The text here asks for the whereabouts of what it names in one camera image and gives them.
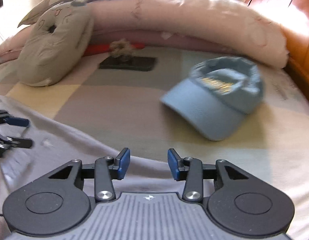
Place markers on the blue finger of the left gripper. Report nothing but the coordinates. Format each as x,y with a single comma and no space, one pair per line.
7,118
8,142

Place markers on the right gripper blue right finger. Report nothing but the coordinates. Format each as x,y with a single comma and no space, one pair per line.
189,170

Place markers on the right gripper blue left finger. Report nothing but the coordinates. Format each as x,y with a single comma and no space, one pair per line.
107,169

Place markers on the grey striped pants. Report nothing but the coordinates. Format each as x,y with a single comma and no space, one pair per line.
56,144

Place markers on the blue baseball cap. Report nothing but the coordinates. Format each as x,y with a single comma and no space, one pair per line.
217,96

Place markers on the grey cat face cushion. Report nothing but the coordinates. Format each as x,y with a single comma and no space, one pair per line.
56,44

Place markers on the black phone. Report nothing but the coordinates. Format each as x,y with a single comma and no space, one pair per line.
137,63

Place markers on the pink folded quilt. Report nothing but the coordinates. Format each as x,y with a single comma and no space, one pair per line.
226,22

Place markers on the wooden headboard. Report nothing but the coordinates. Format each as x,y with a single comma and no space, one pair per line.
293,18

